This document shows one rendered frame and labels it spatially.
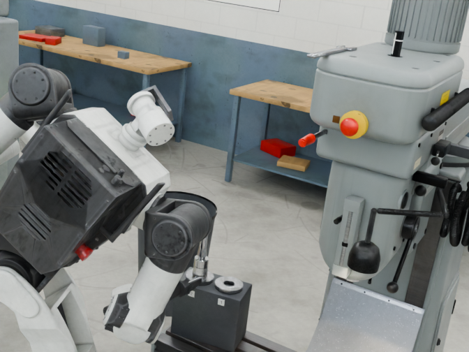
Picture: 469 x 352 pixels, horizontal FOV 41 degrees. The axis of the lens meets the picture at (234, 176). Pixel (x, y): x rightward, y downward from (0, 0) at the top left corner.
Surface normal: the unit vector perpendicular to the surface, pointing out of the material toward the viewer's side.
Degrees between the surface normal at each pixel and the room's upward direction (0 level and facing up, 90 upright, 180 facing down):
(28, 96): 75
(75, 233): 97
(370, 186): 90
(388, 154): 90
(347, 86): 90
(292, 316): 0
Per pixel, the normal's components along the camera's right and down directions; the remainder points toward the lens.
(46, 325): -0.14, 0.32
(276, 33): -0.49, 0.25
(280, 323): 0.11, -0.93
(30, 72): -0.01, 0.08
